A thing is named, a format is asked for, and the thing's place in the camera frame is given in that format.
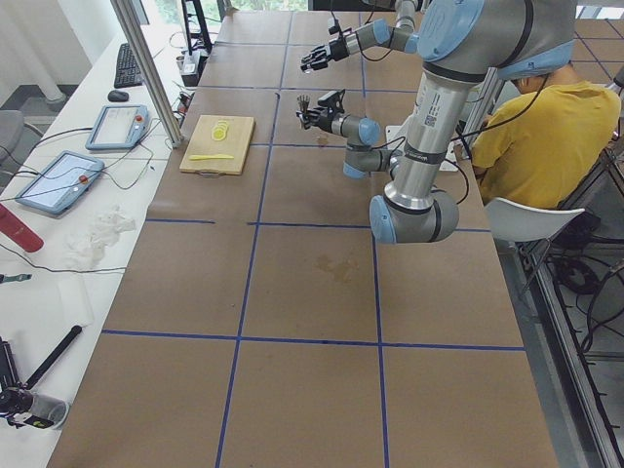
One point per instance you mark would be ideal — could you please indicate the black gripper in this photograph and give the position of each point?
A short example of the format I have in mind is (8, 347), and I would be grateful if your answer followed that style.
(338, 49)
(322, 119)

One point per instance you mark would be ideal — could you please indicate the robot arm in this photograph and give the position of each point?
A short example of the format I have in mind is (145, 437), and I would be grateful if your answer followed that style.
(458, 41)
(400, 37)

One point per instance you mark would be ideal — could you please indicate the bamboo cutting board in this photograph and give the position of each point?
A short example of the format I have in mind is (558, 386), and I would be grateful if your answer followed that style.
(236, 143)

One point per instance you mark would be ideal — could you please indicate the yellow plastic knife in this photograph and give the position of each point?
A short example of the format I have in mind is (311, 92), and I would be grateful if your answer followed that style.
(217, 156)

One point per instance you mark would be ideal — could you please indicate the black small pc box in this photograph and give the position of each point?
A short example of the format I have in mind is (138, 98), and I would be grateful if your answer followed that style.
(191, 66)

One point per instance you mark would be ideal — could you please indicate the black keyboard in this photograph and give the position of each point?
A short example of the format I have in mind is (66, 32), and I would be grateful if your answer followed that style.
(127, 71)

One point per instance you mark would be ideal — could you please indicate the teach pendant far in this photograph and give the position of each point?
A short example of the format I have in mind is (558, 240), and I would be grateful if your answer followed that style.
(118, 127)

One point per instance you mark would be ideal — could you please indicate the teach pendant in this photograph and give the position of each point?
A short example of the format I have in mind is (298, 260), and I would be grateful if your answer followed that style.
(118, 127)
(61, 183)

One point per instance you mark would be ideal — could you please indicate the black computer mouse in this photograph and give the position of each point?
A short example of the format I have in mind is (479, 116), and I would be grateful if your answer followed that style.
(118, 96)

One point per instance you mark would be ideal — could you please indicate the person in yellow shirt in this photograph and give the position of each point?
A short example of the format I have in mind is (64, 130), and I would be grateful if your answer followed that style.
(539, 146)

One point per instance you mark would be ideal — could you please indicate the white plastic chair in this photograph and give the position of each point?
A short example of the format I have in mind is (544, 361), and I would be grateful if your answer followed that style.
(510, 221)

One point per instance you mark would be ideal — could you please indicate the teach pendant near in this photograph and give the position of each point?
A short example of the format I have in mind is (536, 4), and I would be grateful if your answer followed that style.
(61, 183)

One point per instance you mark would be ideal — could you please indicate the white crumpled cloth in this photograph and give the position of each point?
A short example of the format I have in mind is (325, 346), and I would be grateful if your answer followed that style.
(85, 248)

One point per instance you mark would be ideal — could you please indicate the red cylinder bottle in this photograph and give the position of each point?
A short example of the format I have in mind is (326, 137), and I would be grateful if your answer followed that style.
(16, 230)

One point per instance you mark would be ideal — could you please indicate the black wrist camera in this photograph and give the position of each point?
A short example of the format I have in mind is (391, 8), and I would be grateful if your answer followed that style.
(332, 100)

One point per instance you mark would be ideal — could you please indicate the aluminium frame post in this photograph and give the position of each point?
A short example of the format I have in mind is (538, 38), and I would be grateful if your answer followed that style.
(130, 24)

